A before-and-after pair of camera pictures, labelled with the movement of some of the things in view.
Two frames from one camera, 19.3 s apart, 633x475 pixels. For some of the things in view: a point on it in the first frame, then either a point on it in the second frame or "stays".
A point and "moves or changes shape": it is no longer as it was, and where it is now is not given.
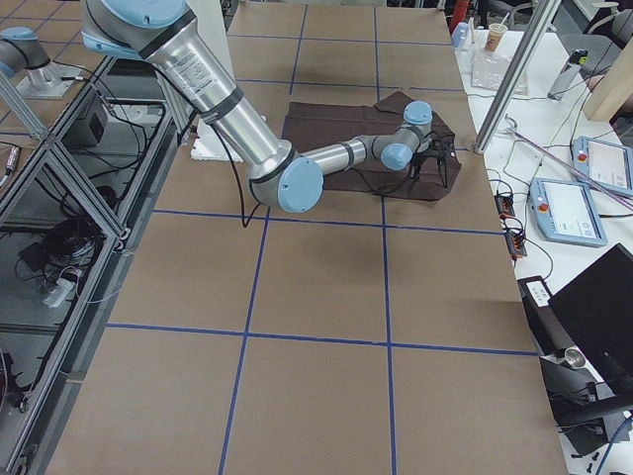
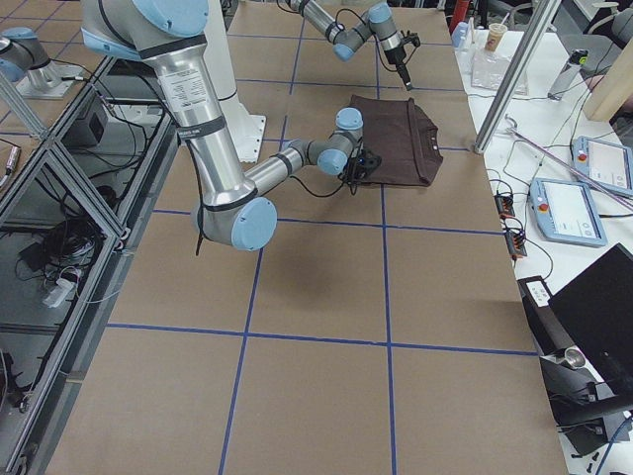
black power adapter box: [89, 131] stays
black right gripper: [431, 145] to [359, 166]
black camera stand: [588, 418] stays
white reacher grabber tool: [583, 175] stays
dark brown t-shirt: [309, 126] moves or changes shape
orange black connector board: [515, 239] stays
